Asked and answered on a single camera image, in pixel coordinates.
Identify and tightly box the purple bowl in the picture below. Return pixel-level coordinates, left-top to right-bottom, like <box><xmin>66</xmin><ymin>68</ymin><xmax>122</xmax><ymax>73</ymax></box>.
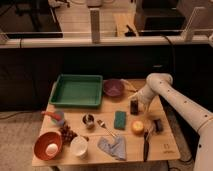
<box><xmin>103</xmin><ymin>79</ymin><xmax>124</xmax><ymax>97</ymax></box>

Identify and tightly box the white egg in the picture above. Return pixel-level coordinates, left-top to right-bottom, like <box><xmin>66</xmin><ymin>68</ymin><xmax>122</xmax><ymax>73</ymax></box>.
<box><xmin>46</xmin><ymin>144</ymin><xmax>58</xmax><ymax>156</ymax></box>

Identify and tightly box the yellow round fruit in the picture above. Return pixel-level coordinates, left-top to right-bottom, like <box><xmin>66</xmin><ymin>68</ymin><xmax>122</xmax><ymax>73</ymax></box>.
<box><xmin>131</xmin><ymin>120</ymin><xmax>144</xmax><ymax>135</ymax></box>

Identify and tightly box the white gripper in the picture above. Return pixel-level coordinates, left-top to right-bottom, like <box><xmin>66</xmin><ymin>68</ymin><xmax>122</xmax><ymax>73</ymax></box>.
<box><xmin>137</xmin><ymin>85</ymin><xmax>156</xmax><ymax>104</ymax></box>

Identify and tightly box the teal cup with carrot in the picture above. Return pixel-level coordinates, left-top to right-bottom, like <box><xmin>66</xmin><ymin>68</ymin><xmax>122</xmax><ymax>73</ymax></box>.
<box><xmin>42</xmin><ymin>111</ymin><xmax>65</xmax><ymax>126</ymax></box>

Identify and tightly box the bunch of dark grapes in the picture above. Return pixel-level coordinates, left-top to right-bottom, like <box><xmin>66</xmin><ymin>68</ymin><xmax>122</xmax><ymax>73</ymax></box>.
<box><xmin>59</xmin><ymin>124</ymin><xmax>77</xmax><ymax>144</ymax></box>

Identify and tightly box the green plastic tray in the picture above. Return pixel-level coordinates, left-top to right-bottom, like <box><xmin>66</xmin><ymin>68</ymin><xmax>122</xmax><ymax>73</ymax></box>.
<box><xmin>49</xmin><ymin>74</ymin><xmax>103</xmax><ymax>108</ymax></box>

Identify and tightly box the wooden spatula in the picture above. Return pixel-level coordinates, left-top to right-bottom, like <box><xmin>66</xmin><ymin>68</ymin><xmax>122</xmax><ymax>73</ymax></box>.
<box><xmin>121</xmin><ymin>79</ymin><xmax>138</xmax><ymax>92</ymax></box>

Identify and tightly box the metal spoon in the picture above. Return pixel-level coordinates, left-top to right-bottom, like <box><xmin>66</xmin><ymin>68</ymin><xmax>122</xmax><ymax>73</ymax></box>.
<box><xmin>97</xmin><ymin>120</ymin><xmax>116</xmax><ymax>138</ymax></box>

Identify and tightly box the orange bowl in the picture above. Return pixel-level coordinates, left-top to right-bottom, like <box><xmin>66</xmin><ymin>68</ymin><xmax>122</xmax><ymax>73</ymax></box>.
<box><xmin>34</xmin><ymin>132</ymin><xmax>62</xmax><ymax>161</ymax></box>

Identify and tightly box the small dark block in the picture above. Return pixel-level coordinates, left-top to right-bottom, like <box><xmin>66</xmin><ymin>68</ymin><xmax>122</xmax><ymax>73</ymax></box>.
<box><xmin>154</xmin><ymin>119</ymin><xmax>163</xmax><ymax>132</ymax></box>

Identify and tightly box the black eraser block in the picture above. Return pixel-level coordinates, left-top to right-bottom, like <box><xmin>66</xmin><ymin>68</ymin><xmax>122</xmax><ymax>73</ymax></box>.
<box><xmin>130</xmin><ymin>99</ymin><xmax>139</xmax><ymax>115</ymax></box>

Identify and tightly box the green sponge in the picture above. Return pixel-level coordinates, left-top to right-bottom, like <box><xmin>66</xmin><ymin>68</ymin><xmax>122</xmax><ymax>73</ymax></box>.
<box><xmin>114</xmin><ymin>111</ymin><xmax>126</xmax><ymax>130</ymax></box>

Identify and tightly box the small metal cup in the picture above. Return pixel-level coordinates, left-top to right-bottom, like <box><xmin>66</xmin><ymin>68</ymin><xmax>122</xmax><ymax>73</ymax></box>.
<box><xmin>82</xmin><ymin>114</ymin><xmax>94</xmax><ymax>129</ymax></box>

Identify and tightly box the white metal railing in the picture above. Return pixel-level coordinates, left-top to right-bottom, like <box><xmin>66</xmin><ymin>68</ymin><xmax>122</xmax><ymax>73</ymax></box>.
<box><xmin>0</xmin><ymin>9</ymin><xmax>213</xmax><ymax>48</ymax></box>

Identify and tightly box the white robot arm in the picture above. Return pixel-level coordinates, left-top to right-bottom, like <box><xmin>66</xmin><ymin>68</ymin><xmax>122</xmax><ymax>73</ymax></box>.
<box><xmin>136</xmin><ymin>73</ymin><xmax>213</xmax><ymax>171</ymax></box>

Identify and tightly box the white cup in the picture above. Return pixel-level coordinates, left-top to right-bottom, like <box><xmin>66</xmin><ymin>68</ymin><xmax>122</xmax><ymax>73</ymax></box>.
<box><xmin>70</xmin><ymin>136</ymin><xmax>88</xmax><ymax>159</ymax></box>

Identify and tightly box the blue folded cloth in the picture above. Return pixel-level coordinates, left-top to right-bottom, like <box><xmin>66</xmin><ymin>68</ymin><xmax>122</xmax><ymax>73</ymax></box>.
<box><xmin>97</xmin><ymin>136</ymin><xmax>126</xmax><ymax>161</ymax></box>

